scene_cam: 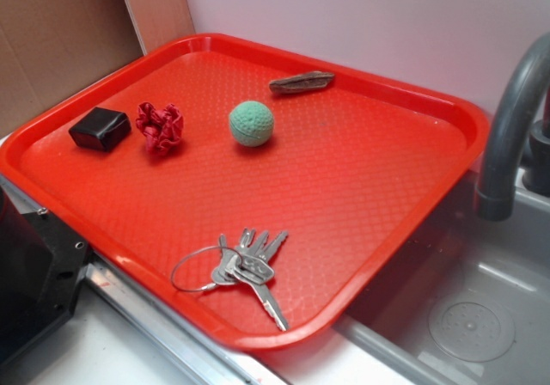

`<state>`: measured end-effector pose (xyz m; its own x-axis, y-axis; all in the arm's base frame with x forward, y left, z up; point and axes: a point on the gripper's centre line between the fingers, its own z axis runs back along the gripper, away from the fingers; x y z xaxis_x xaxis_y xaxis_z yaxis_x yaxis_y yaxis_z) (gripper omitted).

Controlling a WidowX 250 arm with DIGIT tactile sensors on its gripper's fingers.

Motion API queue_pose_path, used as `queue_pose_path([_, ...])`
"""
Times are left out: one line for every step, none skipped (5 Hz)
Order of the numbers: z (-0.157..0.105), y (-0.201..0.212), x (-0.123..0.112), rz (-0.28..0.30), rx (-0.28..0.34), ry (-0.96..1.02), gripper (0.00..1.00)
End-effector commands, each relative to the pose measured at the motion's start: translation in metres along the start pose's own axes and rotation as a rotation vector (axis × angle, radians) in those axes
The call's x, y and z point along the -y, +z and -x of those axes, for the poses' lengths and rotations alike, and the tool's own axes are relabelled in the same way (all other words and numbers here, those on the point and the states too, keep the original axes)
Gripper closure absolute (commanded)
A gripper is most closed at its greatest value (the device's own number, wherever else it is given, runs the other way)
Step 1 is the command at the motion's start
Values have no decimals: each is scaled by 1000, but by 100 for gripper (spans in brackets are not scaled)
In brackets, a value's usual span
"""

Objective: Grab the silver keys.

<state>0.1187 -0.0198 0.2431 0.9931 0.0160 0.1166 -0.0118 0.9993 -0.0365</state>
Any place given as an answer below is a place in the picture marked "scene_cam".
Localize grey toy sink basin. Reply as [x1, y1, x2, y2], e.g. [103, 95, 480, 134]
[335, 174, 549, 384]

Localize black wrapped block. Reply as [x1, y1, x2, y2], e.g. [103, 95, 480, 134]
[69, 107, 131, 152]

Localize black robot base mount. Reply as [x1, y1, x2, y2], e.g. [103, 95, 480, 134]
[1, 192, 91, 369]

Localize dark faucet knob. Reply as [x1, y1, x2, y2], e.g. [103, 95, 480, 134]
[522, 93, 549, 197]

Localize red crumpled scrunchie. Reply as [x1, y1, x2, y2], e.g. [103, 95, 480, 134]
[136, 102, 184, 156]

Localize green foam golf ball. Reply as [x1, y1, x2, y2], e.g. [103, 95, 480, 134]
[229, 101, 274, 147]

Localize grey toy faucet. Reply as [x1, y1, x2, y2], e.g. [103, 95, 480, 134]
[474, 34, 549, 221]

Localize silver keys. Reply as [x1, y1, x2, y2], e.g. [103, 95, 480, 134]
[170, 228, 290, 332]

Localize brown cardboard panel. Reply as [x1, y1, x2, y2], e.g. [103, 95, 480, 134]
[1, 0, 194, 136]

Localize red plastic tray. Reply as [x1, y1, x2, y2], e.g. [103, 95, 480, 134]
[1, 34, 489, 351]

